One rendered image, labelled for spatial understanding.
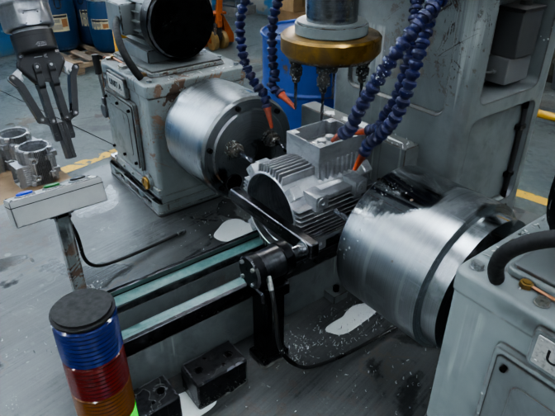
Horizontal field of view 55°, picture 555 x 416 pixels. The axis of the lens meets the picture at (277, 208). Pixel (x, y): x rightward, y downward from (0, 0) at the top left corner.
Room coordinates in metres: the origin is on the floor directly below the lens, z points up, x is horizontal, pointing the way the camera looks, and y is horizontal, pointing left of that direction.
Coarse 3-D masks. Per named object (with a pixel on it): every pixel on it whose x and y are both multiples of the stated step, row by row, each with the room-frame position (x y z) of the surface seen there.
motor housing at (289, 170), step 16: (272, 160) 0.92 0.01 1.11; (288, 160) 0.93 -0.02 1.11; (304, 160) 0.93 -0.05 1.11; (256, 176) 0.94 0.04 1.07; (272, 176) 0.88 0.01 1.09; (288, 176) 0.87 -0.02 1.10; (304, 176) 0.89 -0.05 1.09; (336, 176) 0.92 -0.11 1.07; (256, 192) 0.96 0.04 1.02; (272, 192) 0.98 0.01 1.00; (336, 192) 0.88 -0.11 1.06; (272, 208) 0.97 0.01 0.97; (288, 208) 0.98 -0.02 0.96; (304, 208) 0.84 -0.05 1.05; (336, 208) 0.87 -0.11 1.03; (352, 208) 0.90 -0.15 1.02; (256, 224) 0.93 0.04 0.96; (304, 224) 0.82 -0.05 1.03; (320, 224) 0.85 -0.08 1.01; (336, 224) 0.88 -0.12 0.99; (272, 240) 0.89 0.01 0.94
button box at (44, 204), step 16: (96, 176) 0.92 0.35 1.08; (32, 192) 0.86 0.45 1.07; (48, 192) 0.85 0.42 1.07; (64, 192) 0.87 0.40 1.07; (80, 192) 0.88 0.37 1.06; (96, 192) 0.90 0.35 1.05; (16, 208) 0.81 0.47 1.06; (32, 208) 0.83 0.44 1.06; (48, 208) 0.84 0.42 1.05; (64, 208) 0.85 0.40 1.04; (80, 208) 0.87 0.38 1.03; (16, 224) 0.80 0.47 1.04
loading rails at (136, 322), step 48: (240, 240) 0.92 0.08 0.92; (336, 240) 0.91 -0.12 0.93; (144, 288) 0.77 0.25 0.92; (192, 288) 0.81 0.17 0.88; (240, 288) 0.76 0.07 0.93; (336, 288) 0.88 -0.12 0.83; (144, 336) 0.64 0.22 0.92; (192, 336) 0.69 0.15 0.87; (240, 336) 0.75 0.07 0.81; (144, 384) 0.63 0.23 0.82
